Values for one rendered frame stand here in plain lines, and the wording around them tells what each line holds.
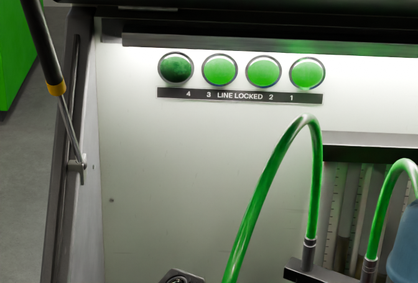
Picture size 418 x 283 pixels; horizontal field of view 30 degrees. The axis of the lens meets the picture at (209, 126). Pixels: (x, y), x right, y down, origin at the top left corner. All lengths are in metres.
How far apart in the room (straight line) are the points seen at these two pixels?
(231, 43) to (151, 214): 0.33
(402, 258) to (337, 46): 0.59
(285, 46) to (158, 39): 0.17
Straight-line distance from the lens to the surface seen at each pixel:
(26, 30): 3.92
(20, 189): 3.26
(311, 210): 1.10
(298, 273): 1.16
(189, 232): 1.23
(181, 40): 1.02
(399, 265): 0.49
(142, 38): 1.03
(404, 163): 0.92
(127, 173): 1.17
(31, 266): 2.87
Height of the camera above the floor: 1.86
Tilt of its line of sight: 31 degrees down
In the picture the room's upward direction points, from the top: 2 degrees clockwise
